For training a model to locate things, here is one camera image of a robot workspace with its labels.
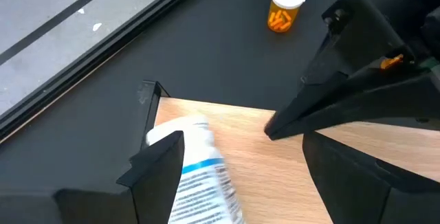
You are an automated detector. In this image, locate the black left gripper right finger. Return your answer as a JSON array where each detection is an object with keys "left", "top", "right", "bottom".
[{"left": 301, "top": 130, "right": 440, "bottom": 224}]

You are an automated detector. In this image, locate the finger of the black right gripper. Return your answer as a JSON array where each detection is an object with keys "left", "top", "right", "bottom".
[
  {"left": 263, "top": 66, "right": 440, "bottom": 142},
  {"left": 300, "top": 0, "right": 416, "bottom": 87}
]

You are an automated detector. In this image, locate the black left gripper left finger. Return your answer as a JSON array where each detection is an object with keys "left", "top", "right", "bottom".
[{"left": 0, "top": 130, "right": 186, "bottom": 224}]

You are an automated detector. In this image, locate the medium amber pill bottle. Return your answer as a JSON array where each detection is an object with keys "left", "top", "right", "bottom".
[{"left": 267, "top": 0, "right": 308, "bottom": 34}]

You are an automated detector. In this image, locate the yellow block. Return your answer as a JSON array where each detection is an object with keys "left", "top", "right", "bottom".
[{"left": 379, "top": 54, "right": 405, "bottom": 70}]

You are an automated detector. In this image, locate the wooden cutting board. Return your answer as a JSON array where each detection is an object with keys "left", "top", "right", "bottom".
[{"left": 139, "top": 79, "right": 440, "bottom": 224}]

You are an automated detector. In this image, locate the black table mat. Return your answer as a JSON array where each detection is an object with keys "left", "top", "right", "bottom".
[{"left": 0, "top": 0, "right": 355, "bottom": 197}]

